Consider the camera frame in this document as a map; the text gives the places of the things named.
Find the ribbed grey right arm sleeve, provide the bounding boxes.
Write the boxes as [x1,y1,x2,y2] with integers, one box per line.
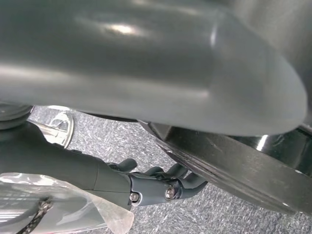
[0,102,33,132]

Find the glossy black robot cylinder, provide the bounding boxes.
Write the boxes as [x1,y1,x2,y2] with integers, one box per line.
[229,124,312,178]

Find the chrome stanchion post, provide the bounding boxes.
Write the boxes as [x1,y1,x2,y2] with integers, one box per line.
[28,105,75,150]

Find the clear plastic film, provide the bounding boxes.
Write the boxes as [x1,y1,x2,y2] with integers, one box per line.
[0,172,134,234]

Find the black braided cable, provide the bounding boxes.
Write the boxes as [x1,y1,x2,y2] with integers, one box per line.
[15,197,54,234]

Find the grey robot body shell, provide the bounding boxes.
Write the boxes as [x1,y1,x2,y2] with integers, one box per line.
[224,0,312,127]

